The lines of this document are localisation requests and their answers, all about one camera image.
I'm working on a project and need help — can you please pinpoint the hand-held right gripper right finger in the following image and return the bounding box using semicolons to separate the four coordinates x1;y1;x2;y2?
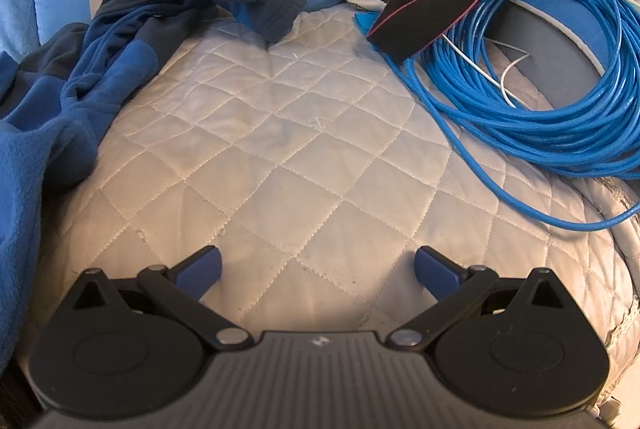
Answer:
414;245;566;352

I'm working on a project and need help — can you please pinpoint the white quilted bedspread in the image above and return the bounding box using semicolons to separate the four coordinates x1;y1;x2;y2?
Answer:
20;4;640;429

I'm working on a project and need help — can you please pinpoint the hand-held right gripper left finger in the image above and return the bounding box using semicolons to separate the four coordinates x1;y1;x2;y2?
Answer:
72;245;253;352

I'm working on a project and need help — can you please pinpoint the thin white wire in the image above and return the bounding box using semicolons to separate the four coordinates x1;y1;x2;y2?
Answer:
425;0;531;107

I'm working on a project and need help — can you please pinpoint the coiled blue cable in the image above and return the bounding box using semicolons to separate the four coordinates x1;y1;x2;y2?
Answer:
382;0;640;232

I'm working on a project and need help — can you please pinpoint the teal cloth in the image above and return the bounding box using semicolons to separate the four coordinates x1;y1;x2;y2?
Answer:
352;11;381;34

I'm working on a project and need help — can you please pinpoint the blue fleece jacket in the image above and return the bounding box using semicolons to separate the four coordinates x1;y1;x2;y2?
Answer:
0;0;307;380

